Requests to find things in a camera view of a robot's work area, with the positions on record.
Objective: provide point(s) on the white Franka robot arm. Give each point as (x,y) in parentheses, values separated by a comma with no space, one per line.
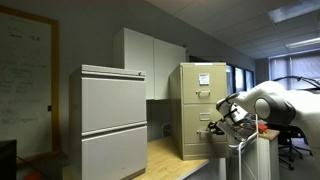
(300,106)

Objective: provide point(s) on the black box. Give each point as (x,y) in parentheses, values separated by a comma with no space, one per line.
(8,160)

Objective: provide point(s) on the beige cabinet drawer with label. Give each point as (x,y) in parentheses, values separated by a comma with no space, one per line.
(213,86)

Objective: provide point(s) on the white metal tube frame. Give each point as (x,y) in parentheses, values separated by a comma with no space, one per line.
(240,156)

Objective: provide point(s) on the window with blinds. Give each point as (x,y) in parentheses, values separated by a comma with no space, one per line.
(280,70)

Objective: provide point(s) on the beige metal file cabinet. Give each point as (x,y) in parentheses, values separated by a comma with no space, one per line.
(175,110)

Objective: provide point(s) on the red and white box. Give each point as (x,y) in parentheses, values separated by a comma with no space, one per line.
(262,127)

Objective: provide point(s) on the white paper label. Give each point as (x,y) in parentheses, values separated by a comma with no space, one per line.
(204,78)

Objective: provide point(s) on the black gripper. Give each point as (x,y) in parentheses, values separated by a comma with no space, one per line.
(224,128)

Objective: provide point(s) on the wood-framed whiteboard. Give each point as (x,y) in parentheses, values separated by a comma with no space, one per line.
(26,83)

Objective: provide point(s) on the dark three-pane window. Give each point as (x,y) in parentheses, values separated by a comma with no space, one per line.
(239,80)

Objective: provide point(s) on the large ceiling light panel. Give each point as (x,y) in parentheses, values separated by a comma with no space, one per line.
(293,10)

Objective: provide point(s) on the grey two-drawer lateral cabinet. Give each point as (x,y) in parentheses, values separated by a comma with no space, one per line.
(113,110)

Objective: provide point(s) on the beige cabinet drawer without label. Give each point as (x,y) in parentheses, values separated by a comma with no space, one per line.
(193,120)

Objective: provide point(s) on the white cart with wood top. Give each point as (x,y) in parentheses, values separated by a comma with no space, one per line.
(269,153)

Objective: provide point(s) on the white wall cabinet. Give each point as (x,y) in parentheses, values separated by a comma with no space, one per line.
(146,56)

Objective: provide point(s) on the black office chair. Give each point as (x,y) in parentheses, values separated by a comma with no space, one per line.
(290,133)

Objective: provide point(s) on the small red object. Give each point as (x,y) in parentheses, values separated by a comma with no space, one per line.
(32,176)

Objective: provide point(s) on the narrow ceiling light strip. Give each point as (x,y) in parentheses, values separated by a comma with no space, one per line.
(303,43)

